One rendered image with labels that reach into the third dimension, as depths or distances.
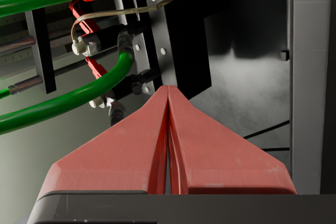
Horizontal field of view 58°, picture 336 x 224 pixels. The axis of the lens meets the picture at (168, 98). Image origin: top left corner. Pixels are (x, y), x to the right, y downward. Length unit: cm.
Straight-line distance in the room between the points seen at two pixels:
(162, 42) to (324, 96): 23
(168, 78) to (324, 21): 24
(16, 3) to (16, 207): 62
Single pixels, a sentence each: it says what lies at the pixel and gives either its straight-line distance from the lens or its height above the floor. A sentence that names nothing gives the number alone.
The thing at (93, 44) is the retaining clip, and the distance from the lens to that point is 40.
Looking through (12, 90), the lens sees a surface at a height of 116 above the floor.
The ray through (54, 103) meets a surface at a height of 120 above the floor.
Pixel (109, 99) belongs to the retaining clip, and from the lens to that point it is 43.
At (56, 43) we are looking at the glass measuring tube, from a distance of 70.
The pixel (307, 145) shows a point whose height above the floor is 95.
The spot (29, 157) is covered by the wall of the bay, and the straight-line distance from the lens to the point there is 76.
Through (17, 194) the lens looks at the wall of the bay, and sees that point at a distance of 79.
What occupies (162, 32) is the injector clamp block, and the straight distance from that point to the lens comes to 46.
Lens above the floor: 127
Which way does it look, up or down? 34 degrees down
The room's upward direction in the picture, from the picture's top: 120 degrees counter-clockwise
